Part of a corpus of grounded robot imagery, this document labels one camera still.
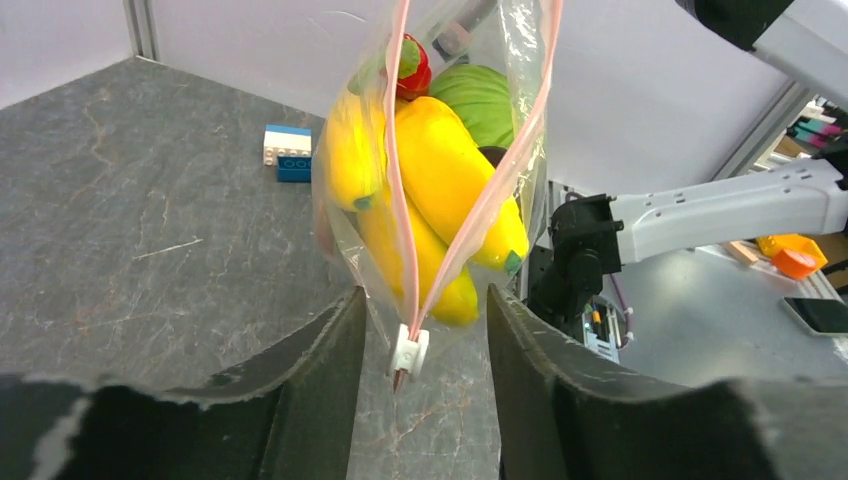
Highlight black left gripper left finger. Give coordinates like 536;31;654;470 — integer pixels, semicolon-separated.
1;288;367;479

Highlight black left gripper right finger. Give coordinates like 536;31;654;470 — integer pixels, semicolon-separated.
486;285;847;479

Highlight yellow banana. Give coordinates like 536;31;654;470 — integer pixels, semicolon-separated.
323;92;495;301

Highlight clear zip top bag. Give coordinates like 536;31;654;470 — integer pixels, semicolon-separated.
312;1;563;385

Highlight pale green cabbage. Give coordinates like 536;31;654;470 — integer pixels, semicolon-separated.
429;64;514;149

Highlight red chili pepper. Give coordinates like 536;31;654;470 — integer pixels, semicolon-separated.
347;33;433;102

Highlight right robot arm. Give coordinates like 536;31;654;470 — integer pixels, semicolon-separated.
486;147;847;479

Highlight blue white toy block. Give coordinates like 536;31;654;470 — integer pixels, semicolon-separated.
263;124;312;183

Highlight black smartphone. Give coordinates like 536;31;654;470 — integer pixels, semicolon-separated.
783;297;847;337

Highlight orange object outside cell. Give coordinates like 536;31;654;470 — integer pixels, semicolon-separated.
756;234;828;281

